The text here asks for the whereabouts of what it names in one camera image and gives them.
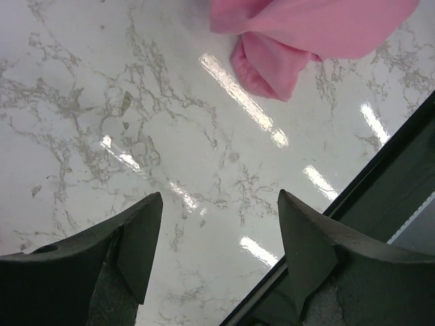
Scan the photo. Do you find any pink t shirt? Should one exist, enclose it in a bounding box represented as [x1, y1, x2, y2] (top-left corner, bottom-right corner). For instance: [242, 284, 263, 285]
[209, 0, 419, 101]

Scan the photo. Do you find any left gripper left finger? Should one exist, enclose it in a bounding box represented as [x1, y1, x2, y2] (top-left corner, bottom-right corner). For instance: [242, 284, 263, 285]
[1, 192, 163, 325]

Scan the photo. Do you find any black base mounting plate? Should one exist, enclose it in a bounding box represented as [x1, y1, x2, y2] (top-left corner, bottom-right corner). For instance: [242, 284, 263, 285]
[224, 96, 434, 325]

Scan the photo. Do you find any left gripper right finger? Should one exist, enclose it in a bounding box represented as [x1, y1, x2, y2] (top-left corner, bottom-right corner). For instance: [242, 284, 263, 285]
[278, 190, 434, 325]

